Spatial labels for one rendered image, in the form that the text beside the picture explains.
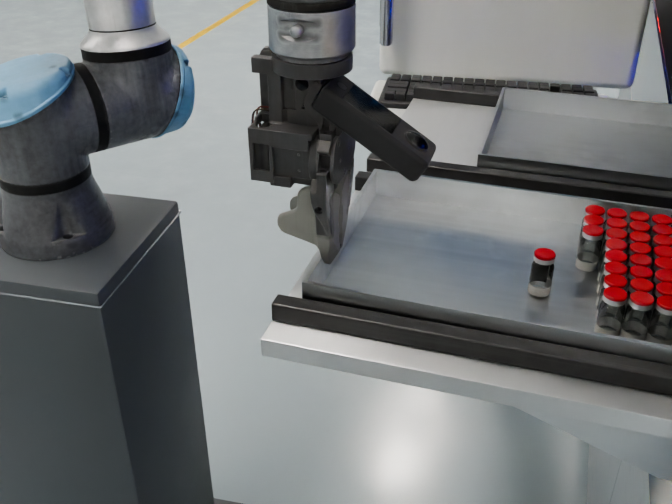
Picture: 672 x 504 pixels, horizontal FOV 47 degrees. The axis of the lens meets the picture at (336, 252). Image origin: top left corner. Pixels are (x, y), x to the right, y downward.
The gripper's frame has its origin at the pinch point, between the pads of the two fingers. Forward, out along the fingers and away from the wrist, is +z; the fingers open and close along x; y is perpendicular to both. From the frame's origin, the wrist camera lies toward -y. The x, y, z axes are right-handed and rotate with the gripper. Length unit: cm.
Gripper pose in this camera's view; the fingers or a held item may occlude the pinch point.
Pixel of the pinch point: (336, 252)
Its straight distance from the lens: 77.1
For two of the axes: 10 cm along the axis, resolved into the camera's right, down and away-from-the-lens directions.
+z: 0.0, 8.5, 5.2
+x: -3.0, 5.0, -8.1
